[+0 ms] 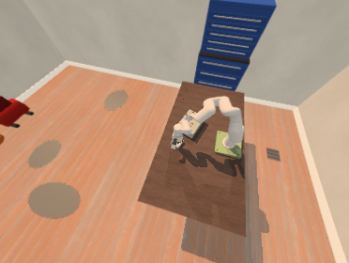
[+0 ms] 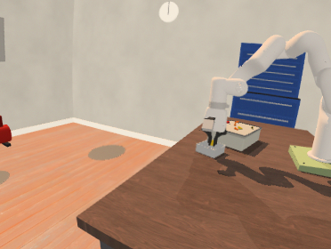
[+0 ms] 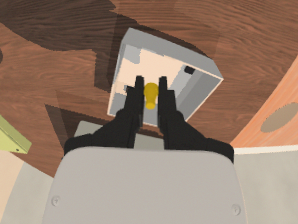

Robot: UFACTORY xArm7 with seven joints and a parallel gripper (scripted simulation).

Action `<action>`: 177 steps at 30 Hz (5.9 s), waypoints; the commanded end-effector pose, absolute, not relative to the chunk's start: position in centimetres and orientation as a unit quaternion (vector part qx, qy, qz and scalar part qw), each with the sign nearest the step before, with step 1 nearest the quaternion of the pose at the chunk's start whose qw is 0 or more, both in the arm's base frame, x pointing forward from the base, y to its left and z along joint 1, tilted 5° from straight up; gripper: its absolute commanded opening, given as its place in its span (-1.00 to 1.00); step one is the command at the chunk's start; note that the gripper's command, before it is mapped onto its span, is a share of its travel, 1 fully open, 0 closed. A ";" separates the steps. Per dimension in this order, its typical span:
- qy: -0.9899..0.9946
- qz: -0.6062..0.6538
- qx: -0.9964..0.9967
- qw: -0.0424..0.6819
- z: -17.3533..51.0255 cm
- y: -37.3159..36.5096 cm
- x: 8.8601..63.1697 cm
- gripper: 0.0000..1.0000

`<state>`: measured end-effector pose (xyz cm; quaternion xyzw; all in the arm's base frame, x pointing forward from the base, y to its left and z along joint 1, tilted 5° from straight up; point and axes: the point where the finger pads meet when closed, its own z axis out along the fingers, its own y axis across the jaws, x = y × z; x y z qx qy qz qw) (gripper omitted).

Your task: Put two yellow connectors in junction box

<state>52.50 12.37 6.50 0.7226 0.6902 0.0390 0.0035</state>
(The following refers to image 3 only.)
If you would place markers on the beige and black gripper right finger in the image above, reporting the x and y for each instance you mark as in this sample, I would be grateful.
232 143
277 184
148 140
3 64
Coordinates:
180 134

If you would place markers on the yellow cone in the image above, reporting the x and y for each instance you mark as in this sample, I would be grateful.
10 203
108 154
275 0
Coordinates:
150 92

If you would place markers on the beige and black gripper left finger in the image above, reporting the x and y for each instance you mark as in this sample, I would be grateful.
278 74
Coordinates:
116 133

